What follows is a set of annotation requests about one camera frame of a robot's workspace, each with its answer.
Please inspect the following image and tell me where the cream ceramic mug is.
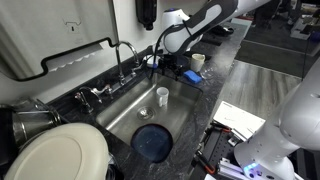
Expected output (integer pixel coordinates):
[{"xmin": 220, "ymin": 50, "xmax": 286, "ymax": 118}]
[{"xmin": 190, "ymin": 53, "xmax": 206, "ymax": 73}]

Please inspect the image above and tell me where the white cup with handle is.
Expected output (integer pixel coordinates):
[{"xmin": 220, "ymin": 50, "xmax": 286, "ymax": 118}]
[{"xmin": 155, "ymin": 86, "xmax": 170, "ymax": 108}]

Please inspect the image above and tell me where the black dish rack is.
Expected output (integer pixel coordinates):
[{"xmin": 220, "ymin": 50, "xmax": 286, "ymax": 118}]
[{"xmin": 0, "ymin": 104, "xmax": 21, "ymax": 174}]

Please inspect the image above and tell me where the stainless steel sink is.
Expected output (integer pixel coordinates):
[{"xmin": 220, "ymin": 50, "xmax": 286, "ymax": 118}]
[{"xmin": 95, "ymin": 72, "xmax": 204, "ymax": 148}]

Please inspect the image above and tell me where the steel pot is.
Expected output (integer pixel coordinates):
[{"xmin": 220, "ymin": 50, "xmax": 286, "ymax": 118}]
[{"xmin": 11, "ymin": 98, "xmax": 63, "ymax": 148}]

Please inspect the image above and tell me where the black perforated base board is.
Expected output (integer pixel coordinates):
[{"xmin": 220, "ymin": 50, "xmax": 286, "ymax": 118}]
[{"xmin": 189, "ymin": 123, "xmax": 244, "ymax": 180}]

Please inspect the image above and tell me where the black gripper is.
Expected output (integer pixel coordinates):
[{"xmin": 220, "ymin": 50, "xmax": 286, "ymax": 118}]
[{"xmin": 159, "ymin": 54, "xmax": 185, "ymax": 81}]

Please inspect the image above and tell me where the chrome faucet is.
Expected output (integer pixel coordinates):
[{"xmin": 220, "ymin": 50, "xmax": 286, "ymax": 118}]
[{"xmin": 91, "ymin": 40, "xmax": 148, "ymax": 98}]

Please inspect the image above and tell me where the small dark blue plate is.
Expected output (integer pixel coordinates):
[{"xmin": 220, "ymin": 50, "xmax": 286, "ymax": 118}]
[{"xmin": 130, "ymin": 123, "xmax": 174, "ymax": 164}]

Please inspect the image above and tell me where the clear glass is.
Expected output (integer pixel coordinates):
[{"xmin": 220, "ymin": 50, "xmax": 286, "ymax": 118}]
[{"xmin": 199, "ymin": 63, "xmax": 218, "ymax": 80}]

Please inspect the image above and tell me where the aluminium extrusion bar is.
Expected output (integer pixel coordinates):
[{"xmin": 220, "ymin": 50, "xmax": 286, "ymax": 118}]
[
  {"xmin": 229, "ymin": 128, "xmax": 248, "ymax": 148},
  {"xmin": 218, "ymin": 158, "xmax": 248, "ymax": 180}
]

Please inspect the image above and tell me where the metal sink drain strainer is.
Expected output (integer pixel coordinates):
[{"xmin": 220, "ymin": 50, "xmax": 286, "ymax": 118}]
[{"xmin": 136, "ymin": 105, "xmax": 156, "ymax": 122}]

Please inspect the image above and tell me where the chrome side sprayer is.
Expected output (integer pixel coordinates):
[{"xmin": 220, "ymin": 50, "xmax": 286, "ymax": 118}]
[{"xmin": 73, "ymin": 85, "xmax": 103, "ymax": 114}]

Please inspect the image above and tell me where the orange black clamp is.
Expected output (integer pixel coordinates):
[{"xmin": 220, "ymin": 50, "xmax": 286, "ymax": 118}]
[
  {"xmin": 195, "ymin": 151, "xmax": 218, "ymax": 175},
  {"xmin": 209, "ymin": 121, "xmax": 233, "ymax": 134}
]

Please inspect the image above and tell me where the paper towel dispenser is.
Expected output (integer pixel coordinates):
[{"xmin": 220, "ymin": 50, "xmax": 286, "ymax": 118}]
[{"xmin": 0, "ymin": 0, "xmax": 120, "ymax": 83}]

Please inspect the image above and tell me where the blue sponge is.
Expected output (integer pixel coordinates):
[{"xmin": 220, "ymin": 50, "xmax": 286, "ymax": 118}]
[{"xmin": 182, "ymin": 69, "xmax": 203, "ymax": 85}]

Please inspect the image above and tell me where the black wall soap dispenser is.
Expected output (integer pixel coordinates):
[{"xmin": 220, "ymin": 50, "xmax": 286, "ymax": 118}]
[{"xmin": 134, "ymin": 0, "xmax": 158, "ymax": 31}]

